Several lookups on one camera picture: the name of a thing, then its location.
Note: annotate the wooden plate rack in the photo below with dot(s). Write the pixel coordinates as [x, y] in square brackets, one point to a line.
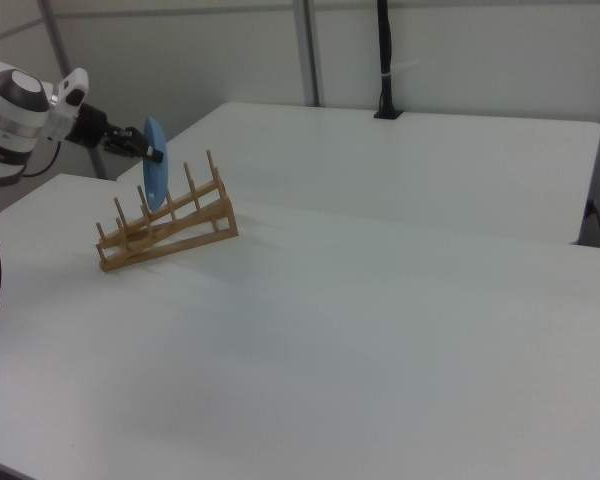
[180, 240]

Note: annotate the blue round plate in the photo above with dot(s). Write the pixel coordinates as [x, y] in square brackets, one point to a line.
[155, 182]

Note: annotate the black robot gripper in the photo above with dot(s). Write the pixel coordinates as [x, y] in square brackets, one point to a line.
[92, 127]

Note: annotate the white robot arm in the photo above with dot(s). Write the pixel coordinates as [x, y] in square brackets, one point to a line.
[10, 125]

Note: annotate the grey metal frame post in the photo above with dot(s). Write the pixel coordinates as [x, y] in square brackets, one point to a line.
[308, 50]
[55, 35]

